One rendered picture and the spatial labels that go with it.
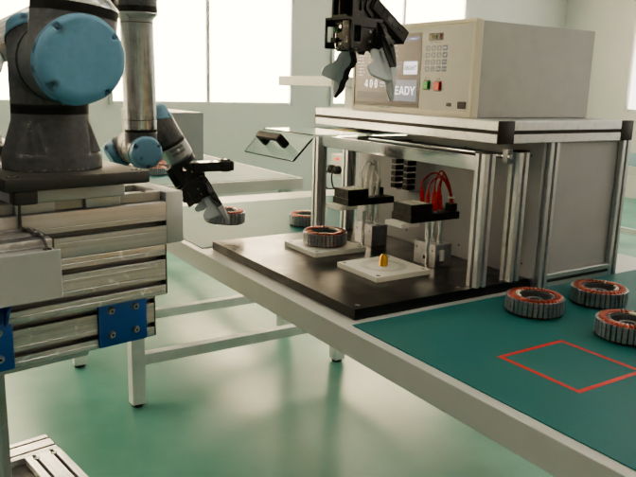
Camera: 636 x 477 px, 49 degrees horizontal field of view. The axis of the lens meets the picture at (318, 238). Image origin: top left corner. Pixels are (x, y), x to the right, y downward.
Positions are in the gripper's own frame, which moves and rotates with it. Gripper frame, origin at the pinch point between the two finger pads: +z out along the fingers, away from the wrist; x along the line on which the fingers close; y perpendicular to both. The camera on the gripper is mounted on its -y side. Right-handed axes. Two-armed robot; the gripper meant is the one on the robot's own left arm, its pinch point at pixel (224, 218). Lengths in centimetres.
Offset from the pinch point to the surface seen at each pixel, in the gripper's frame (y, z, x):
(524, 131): -54, -2, 66
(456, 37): -57, -22, 51
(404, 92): -48, -13, 35
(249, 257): 3.3, 2.9, 29.2
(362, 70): -47, -19, 18
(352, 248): -19.7, 14.9, 31.2
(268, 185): -38, 32, -117
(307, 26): -215, 21, -467
